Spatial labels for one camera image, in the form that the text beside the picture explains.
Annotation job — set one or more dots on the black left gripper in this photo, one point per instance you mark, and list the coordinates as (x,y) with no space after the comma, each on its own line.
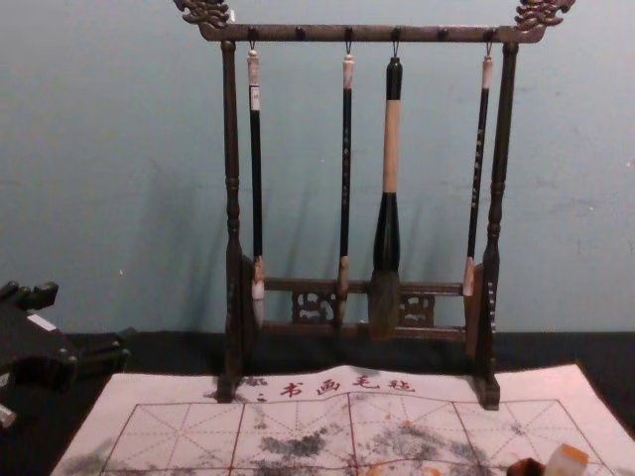
(30,347)

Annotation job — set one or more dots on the black table cloth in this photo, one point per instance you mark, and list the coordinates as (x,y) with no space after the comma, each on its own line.
(168,352)

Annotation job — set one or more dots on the thin brush with white label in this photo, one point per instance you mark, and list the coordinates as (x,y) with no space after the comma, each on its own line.
(256,163)

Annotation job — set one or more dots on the white felt mat, red grid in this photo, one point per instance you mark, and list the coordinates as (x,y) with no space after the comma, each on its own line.
(317,421)

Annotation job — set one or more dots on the thin black calligraphy brush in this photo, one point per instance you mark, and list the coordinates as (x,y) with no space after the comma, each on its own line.
(345,163)
(479,163)

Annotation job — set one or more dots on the dark carved wooden brush rack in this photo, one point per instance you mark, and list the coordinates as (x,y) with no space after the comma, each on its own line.
(364,34)

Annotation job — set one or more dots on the brown seal stone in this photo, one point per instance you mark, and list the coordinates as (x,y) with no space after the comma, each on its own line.
(535,468)

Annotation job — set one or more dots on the white and orange seal stone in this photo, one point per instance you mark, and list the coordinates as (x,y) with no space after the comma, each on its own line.
(569,461)

